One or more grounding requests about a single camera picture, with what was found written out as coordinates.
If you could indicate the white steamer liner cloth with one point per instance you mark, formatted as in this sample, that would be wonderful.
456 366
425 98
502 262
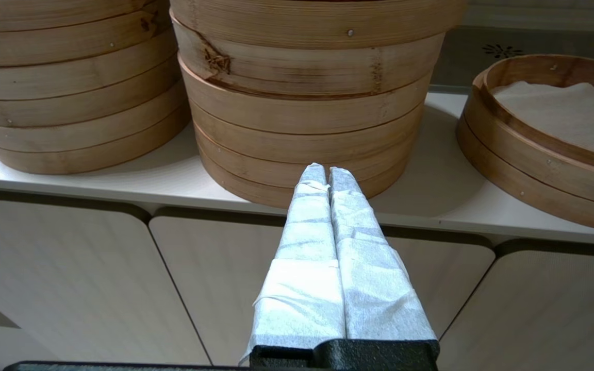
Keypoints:
570 116

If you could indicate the stainless steel vent plate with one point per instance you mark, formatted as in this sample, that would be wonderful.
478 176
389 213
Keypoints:
472 51

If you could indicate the left gripper left finger wrapped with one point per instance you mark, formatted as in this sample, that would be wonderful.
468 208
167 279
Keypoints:
302 278

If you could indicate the tall bamboo steamer stack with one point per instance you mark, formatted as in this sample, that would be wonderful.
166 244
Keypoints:
70 93

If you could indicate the left gripper right finger wrapped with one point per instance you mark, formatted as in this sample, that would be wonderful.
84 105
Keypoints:
374 293

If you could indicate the small bamboo steamer basket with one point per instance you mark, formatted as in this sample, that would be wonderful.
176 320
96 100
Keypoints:
534 165

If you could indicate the front bamboo steamer stack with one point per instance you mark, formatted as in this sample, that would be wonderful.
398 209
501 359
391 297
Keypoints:
302 113

